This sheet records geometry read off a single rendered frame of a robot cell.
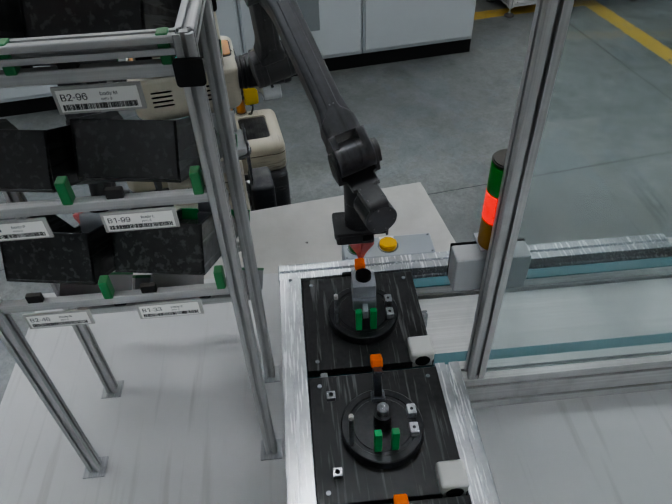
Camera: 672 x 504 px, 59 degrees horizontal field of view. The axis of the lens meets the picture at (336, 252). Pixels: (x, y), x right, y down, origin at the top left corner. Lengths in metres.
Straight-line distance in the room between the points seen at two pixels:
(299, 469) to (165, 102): 0.99
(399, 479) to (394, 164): 2.47
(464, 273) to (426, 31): 3.48
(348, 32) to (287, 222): 2.70
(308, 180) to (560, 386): 2.21
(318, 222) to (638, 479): 0.93
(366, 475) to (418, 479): 0.08
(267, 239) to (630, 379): 0.89
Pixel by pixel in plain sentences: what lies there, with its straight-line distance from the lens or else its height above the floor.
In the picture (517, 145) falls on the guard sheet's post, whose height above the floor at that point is 1.47.
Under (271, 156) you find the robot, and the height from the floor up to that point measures 0.76.
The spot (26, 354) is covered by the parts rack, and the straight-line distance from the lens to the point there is 0.97.
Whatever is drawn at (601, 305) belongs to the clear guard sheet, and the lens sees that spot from 1.10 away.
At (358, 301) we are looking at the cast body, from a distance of 1.12.
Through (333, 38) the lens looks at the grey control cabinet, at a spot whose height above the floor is 0.24.
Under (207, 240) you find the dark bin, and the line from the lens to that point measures 0.85.
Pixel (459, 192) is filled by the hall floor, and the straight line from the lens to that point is 3.14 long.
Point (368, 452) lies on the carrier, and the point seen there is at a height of 0.99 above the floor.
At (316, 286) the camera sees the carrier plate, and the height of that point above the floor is 0.97.
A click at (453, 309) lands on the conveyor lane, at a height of 0.92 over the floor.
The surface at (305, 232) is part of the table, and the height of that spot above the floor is 0.86.
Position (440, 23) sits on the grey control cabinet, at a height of 0.25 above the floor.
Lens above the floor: 1.89
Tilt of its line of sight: 43 degrees down
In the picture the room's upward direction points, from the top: 2 degrees counter-clockwise
